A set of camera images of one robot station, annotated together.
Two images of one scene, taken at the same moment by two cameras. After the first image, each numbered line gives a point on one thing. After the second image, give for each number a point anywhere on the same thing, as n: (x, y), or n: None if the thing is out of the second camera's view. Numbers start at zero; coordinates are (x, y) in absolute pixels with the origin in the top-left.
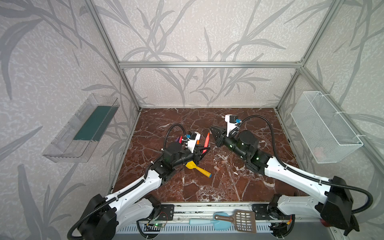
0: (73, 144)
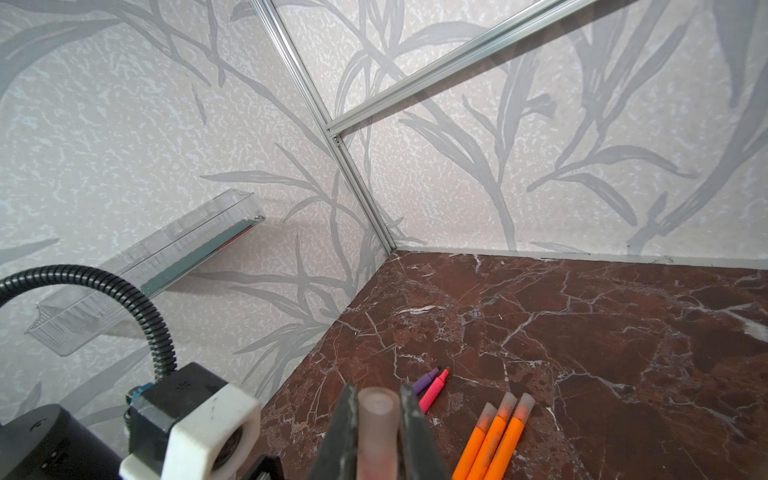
0: (63, 322)
